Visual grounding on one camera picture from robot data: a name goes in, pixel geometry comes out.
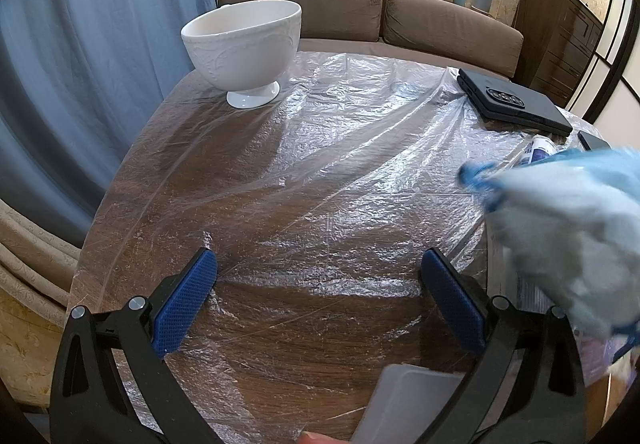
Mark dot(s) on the dark wooden cabinet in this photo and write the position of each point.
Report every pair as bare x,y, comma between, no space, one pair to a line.
555,34

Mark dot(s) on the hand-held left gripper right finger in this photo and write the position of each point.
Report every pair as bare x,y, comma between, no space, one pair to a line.
452,304

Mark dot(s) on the black folding phone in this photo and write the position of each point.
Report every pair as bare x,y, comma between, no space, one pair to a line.
520,104

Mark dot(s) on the white plastic container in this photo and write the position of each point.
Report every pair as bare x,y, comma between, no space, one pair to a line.
400,404

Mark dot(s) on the white blue printed packet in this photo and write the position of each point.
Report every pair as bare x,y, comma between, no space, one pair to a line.
537,149

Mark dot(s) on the blue curtain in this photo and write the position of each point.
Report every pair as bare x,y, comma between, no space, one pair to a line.
100,49

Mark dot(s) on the black framed sliding door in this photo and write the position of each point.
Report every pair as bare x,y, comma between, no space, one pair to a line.
612,79

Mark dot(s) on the clear plastic table cover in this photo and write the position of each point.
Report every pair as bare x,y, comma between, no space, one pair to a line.
320,164

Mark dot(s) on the brown sofa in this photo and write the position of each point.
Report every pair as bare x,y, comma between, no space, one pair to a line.
440,22

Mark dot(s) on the person's left hand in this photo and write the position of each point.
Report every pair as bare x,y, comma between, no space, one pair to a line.
320,438

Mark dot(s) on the white footed ceramic bowl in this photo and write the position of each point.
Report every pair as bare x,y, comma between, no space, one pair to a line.
240,49

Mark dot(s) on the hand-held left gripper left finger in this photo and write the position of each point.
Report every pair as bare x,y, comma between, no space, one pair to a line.
185,304

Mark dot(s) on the dark blue smartphone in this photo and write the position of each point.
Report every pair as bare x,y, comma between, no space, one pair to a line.
592,140

